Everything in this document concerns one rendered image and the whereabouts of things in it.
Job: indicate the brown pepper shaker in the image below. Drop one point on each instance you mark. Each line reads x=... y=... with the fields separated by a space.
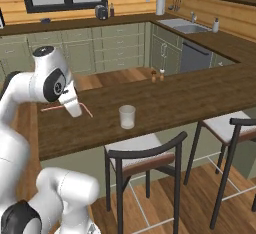
x=153 y=77

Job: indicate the steel sink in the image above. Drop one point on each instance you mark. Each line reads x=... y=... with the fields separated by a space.
x=186 y=26

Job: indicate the small dark bowl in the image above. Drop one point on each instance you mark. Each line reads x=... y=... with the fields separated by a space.
x=45 y=20

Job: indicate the pink bent straw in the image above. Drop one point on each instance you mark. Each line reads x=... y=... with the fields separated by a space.
x=87 y=110

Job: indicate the narrow green base cupboard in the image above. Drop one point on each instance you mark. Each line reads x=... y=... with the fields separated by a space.
x=221 y=60

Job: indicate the dark grey dishwasher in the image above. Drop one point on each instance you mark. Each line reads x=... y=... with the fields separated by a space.
x=195 y=58

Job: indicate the dark bottle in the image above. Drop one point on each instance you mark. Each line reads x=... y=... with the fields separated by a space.
x=112 y=10

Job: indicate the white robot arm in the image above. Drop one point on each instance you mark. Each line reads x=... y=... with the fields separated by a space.
x=20 y=151

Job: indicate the black bar stool white seat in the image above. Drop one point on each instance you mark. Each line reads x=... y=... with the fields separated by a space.
x=140 y=148
x=226 y=126

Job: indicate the white soap dispenser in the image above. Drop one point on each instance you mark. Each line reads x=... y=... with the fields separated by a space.
x=215 y=26

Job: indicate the steel tap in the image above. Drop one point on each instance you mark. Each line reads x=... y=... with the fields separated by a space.
x=193 y=17

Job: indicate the clear glass cup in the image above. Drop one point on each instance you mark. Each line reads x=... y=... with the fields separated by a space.
x=127 y=118

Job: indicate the white paper towel roll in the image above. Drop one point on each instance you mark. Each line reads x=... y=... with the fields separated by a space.
x=160 y=6

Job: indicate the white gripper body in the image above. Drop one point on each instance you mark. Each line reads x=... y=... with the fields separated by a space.
x=74 y=106

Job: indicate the long green base cupboard run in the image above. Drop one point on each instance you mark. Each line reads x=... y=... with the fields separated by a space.
x=110 y=48

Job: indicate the green base cupboard beside dishwasher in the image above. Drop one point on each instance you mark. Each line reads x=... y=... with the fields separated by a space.
x=165 y=51

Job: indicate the hanging kitchen utensils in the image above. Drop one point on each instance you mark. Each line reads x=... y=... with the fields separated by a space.
x=176 y=1

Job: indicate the white-capped salt shaker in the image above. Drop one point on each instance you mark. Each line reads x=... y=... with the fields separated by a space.
x=162 y=75

